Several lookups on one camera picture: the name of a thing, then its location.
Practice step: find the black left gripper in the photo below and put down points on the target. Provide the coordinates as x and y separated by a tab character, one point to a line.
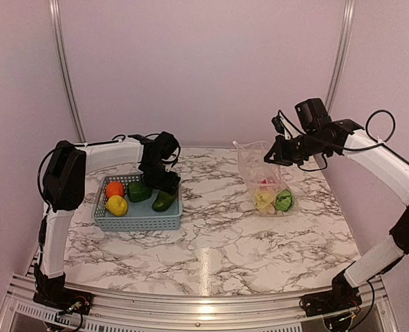
169	185

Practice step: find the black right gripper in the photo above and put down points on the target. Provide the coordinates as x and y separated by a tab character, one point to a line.
281	156

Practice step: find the clear zip top bag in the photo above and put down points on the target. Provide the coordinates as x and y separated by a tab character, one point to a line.
253	169

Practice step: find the green orange toy mango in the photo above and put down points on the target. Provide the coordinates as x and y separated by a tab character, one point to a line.
163	201

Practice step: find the green toy pepper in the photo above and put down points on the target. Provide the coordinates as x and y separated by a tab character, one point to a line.
137	192

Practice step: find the yellow toy bananas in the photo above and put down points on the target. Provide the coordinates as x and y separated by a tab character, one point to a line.
264	201

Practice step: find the orange toy fruit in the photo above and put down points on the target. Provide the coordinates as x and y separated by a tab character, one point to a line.
115	188

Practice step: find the yellow toy lemon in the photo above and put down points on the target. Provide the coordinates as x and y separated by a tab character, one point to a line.
117	205

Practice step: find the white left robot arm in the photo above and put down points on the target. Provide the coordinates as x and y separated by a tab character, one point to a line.
61	185

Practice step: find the grey plastic basket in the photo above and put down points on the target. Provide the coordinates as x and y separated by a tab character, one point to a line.
140	216

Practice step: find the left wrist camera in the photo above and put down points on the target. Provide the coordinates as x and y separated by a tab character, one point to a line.
170	148

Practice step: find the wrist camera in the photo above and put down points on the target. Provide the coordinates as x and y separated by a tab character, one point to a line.
170	148
312	115

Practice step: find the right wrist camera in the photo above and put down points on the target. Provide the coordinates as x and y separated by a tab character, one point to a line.
312	115

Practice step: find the right aluminium frame post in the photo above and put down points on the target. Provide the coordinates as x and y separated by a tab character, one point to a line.
341	53

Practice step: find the aluminium frame post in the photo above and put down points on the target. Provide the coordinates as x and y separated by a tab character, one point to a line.
54	7
341	53

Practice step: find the aluminium front rail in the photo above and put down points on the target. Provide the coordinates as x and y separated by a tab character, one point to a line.
114	310

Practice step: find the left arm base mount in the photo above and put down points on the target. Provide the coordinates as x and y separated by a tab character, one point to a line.
68	301

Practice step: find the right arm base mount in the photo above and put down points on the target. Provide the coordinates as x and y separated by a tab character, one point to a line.
323	303

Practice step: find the left aluminium frame post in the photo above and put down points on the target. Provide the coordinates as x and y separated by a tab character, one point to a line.
54	7

